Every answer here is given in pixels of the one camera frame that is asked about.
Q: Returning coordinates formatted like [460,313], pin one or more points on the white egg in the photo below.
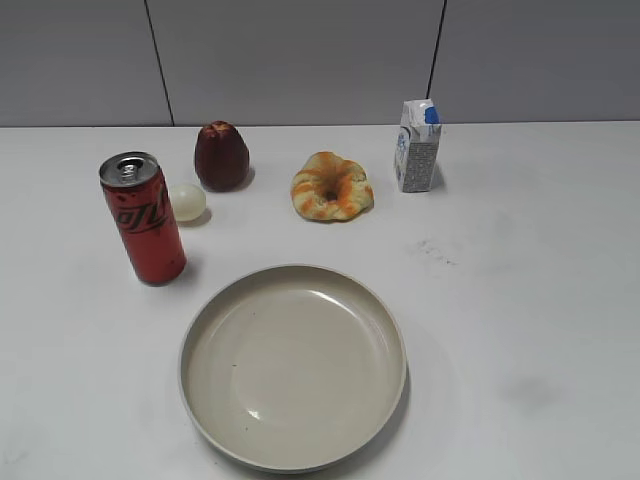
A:
[188,202]

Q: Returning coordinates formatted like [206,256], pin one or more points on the red cola can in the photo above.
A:
[135,191]

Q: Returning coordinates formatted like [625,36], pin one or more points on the small white milk carton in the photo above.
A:
[417,146]

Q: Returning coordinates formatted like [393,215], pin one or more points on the dark red wax apple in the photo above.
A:
[221,157]

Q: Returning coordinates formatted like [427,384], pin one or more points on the beige round plate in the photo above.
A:
[292,369]

